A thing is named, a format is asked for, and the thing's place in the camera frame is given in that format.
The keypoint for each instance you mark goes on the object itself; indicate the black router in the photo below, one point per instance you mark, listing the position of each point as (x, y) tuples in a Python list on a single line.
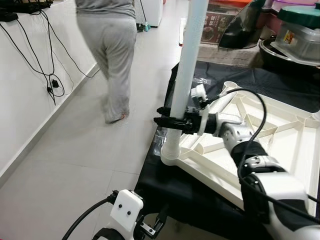
[(30, 6)]

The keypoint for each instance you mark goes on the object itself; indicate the dark green round lid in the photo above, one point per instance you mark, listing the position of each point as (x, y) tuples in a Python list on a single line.
[(302, 17)]

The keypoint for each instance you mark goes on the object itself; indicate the crumpled clear tape strip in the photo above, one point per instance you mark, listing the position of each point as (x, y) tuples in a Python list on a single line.
[(212, 80)]

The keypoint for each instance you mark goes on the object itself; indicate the flat clear tape patch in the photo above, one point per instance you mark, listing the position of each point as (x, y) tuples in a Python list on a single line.
[(160, 137)]

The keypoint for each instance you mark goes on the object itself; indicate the black power adapter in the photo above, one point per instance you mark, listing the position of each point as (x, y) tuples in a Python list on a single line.
[(56, 85)]

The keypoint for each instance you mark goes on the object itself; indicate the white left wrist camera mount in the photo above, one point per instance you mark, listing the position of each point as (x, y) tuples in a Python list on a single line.
[(126, 207)]

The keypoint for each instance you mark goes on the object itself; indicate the black tablecloth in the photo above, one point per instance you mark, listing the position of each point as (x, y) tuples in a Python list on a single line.
[(165, 195)]

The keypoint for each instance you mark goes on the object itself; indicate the white plastic table leg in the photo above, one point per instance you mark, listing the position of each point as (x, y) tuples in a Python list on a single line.
[(192, 40)]

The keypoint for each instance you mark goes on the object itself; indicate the person in grey trousers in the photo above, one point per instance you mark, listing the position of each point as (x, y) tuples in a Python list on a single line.
[(112, 50)]

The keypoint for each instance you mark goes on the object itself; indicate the grey clear plastic container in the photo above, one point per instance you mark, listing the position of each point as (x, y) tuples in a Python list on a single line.
[(300, 42)]

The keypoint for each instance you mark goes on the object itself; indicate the white household appliance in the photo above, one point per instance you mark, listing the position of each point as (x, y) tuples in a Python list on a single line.
[(152, 12)]

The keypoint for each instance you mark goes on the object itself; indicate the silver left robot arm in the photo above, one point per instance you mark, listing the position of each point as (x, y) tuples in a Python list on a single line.
[(107, 235)]

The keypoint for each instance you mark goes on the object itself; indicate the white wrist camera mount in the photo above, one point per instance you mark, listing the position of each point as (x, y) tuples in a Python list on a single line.
[(202, 122), (126, 207)]

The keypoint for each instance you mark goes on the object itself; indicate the white plastic children table top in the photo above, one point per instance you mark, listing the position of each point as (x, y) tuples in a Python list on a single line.
[(280, 145)]

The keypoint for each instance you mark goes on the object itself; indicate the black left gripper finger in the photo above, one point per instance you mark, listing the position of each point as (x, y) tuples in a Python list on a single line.
[(161, 217)]

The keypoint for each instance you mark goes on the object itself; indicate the beige patterned bench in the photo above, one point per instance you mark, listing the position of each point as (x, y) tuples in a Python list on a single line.
[(235, 56)]

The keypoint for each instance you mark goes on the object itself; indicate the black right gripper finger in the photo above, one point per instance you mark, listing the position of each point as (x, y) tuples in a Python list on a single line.
[(162, 110), (167, 122)]

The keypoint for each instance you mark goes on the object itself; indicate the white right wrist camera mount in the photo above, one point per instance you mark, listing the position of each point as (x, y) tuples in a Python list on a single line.
[(202, 122)]

